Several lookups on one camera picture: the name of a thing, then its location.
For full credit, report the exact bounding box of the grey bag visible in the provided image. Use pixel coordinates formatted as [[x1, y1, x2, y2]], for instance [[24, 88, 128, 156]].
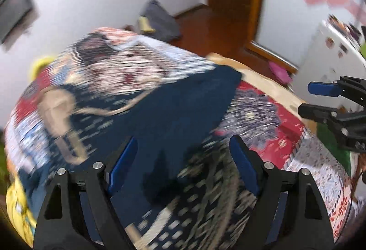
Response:
[[139, 0, 182, 40]]

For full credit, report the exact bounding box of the navy patterned garment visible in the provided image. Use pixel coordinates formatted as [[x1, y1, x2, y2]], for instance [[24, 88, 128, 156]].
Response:
[[17, 65, 259, 250]]

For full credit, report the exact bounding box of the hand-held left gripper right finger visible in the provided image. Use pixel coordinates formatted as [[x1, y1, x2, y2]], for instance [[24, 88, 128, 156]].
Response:
[[229, 134, 335, 250]]

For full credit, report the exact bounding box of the green cloth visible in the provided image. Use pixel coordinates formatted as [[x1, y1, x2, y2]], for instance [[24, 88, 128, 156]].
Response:
[[316, 121, 351, 176]]

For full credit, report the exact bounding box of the pink slipper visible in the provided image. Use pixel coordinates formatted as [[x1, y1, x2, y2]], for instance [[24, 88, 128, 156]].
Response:
[[268, 61, 292, 85]]

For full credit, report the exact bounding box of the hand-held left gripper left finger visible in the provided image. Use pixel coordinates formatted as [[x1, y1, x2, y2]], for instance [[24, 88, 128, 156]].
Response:
[[34, 137, 139, 250]]

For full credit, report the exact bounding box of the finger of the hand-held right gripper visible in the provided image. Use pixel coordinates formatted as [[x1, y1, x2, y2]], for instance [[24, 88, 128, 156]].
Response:
[[297, 103, 349, 125], [308, 76, 366, 102]]

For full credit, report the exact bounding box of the white fridge with magnets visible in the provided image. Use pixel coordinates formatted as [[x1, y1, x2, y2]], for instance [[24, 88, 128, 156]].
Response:
[[292, 20, 366, 113]]

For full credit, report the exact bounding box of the yellow pad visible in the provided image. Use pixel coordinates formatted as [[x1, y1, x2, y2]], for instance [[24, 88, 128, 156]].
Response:
[[137, 16, 156, 33]]

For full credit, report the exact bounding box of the yellow cartoon blanket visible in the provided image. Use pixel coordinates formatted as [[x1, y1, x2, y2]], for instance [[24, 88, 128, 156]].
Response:
[[6, 178, 38, 247]]

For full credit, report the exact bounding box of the patchwork bedsheet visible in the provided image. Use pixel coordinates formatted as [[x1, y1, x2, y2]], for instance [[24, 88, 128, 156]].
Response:
[[4, 27, 353, 242]]

